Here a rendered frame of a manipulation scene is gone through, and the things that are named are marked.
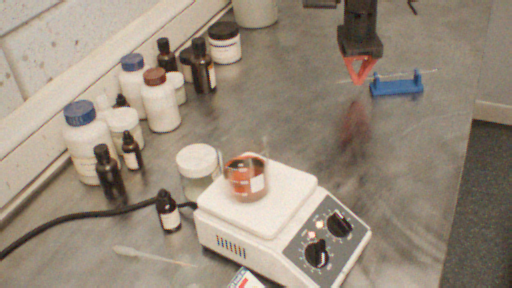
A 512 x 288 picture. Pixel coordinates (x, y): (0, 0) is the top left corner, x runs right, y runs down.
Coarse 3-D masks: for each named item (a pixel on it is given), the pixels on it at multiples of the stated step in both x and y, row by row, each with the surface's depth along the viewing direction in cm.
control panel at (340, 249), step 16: (320, 208) 66; (336, 208) 67; (304, 224) 64; (352, 224) 67; (304, 240) 63; (336, 240) 64; (352, 240) 65; (288, 256) 61; (304, 256) 61; (336, 256) 63; (304, 272) 60; (320, 272) 61; (336, 272) 62
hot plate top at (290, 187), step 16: (272, 160) 71; (272, 176) 68; (288, 176) 68; (304, 176) 68; (208, 192) 66; (224, 192) 66; (272, 192) 66; (288, 192) 65; (304, 192) 65; (208, 208) 64; (224, 208) 64; (240, 208) 64; (256, 208) 64; (272, 208) 63; (288, 208) 63; (240, 224) 62; (256, 224) 62; (272, 224) 61
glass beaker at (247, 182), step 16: (240, 128) 64; (256, 128) 63; (224, 144) 64; (240, 144) 65; (256, 144) 65; (224, 160) 60; (240, 160) 59; (256, 160) 60; (224, 176) 63; (240, 176) 61; (256, 176) 61; (240, 192) 62; (256, 192) 63
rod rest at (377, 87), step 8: (376, 72) 97; (376, 80) 95; (400, 80) 99; (408, 80) 98; (416, 80) 97; (376, 88) 96; (384, 88) 97; (392, 88) 97; (400, 88) 96; (408, 88) 96; (416, 88) 96
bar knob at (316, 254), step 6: (318, 240) 62; (324, 240) 62; (312, 246) 62; (318, 246) 61; (324, 246) 61; (306, 252) 61; (312, 252) 62; (318, 252) 61; (324, 252) 61; (306, 258) 61; (312, 258) 61; (318, 258) 60; (324, 258) 60; (312, 264) 61; (318, 264) 60; (324, 264) 61
